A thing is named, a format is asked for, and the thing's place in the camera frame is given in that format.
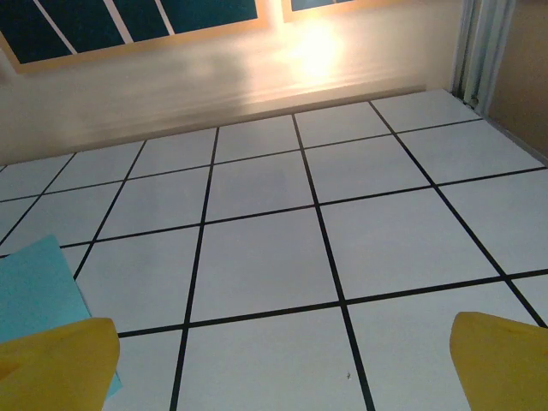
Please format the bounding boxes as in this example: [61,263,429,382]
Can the aluminium frame post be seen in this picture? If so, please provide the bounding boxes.
[450,0,521,113]

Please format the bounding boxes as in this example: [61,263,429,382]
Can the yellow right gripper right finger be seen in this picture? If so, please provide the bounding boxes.
[449,311,548,411]

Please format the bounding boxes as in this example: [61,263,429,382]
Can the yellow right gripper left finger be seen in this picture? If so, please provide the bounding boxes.
[0,317,122,411]

